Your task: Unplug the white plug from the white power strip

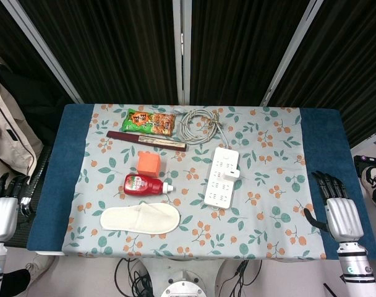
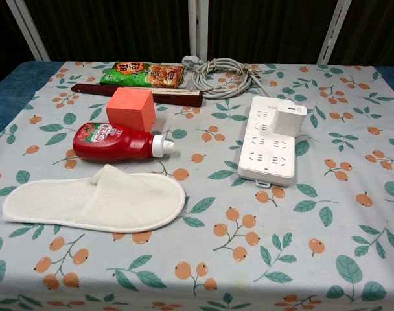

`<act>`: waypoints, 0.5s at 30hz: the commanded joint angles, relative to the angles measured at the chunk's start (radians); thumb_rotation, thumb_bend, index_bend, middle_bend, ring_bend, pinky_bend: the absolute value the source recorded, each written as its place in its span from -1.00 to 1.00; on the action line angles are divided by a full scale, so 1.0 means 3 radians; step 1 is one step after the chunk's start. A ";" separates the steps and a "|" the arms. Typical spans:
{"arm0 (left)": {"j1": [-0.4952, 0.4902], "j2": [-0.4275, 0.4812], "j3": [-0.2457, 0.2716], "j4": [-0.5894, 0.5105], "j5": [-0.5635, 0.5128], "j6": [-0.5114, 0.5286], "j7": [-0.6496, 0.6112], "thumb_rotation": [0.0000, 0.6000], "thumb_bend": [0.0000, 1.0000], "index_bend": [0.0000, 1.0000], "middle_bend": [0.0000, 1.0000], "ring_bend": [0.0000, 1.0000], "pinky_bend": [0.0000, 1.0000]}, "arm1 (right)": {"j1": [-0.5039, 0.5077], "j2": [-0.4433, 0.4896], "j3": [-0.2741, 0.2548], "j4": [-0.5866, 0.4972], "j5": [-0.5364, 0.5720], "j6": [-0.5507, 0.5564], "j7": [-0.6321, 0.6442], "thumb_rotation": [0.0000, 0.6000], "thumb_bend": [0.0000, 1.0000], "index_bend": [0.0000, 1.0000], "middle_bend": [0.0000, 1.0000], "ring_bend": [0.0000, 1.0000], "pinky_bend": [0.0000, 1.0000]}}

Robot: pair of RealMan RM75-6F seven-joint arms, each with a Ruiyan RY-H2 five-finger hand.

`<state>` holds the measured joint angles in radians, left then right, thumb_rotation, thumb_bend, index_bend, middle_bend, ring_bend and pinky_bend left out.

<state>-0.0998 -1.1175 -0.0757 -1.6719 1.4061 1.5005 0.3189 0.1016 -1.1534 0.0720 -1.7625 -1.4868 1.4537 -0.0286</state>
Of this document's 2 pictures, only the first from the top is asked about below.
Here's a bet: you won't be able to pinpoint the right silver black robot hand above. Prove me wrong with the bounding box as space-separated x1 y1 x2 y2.
304 171 364 245

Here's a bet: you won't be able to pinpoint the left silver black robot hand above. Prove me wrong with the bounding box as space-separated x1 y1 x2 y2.
0 173 33 244

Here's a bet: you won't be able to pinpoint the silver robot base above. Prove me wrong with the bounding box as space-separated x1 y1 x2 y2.
160 270 207 297

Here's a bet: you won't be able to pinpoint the white power strip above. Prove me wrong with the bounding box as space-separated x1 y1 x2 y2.
203 147 241 213

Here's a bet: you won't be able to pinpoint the white black sneaker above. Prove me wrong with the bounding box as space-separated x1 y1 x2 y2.
361 166 376 209

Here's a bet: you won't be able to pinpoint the white shoe with black sock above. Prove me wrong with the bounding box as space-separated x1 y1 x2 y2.
2 255 56 297

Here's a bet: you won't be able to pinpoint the floral printed tablecloth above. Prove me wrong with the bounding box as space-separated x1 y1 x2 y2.
61 103 327 260

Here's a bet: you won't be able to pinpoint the beige jacket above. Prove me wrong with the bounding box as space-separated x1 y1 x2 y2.
0 55 43 177

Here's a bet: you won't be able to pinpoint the blue table cover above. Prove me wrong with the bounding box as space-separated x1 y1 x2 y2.
26 103 376 260

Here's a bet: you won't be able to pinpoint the white disposable slipper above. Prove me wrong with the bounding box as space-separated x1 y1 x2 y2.
100 202 181 235

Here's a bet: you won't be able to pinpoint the red ketchup bottle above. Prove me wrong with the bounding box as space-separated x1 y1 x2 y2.
122 173 176 196

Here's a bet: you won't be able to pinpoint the dark chopsticks case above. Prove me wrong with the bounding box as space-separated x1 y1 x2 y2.
106 130 188 152

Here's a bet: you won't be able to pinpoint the orange cube box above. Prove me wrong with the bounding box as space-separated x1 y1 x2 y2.
137 150 162 178

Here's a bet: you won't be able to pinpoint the green orange snack bag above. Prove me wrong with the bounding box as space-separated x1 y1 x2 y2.
121 108 176 137

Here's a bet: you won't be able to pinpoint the black floor cables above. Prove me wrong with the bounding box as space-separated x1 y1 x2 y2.
115 258 160 297
228 259 263 297

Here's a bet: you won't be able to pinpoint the white metal frame post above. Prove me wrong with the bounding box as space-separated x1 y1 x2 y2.
172 0 192 105
4 0 83 105
262 0 327 108

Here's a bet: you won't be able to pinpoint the grey cable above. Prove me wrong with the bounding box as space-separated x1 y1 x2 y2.
178 108 231 149

